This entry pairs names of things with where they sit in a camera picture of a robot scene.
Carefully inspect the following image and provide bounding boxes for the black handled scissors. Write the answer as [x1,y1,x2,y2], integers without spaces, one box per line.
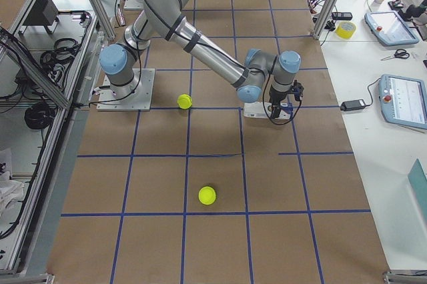
[381,49,410,61]

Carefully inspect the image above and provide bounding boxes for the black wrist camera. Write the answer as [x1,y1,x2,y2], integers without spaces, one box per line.
[291,79,304,102]

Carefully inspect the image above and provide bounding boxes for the tennis ball by near base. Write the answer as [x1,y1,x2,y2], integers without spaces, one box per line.
[177,94,193,109]

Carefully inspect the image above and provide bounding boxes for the white blue tennis ball can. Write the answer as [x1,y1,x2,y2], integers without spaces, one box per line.
[244,101,293,120]

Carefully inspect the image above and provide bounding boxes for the near blue teach pendant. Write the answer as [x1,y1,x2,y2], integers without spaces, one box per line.
[378,74,426,130]

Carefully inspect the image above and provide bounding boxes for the tennis ball near front edge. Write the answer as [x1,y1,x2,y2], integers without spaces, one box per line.
[198,185,217,205]

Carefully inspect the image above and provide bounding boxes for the yellow tape roll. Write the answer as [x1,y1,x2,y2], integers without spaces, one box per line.
[336,21,356,39]

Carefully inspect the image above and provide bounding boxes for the black power adapter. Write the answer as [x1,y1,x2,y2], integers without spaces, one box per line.
[340,99,366,111]

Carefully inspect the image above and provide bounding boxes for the blue teach pendant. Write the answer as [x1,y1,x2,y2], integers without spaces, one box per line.
[378,74,426,130]
[364,11,419,46]

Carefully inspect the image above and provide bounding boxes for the far blue teach pendant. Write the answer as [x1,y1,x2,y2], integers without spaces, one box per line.
[364,11,419,46]

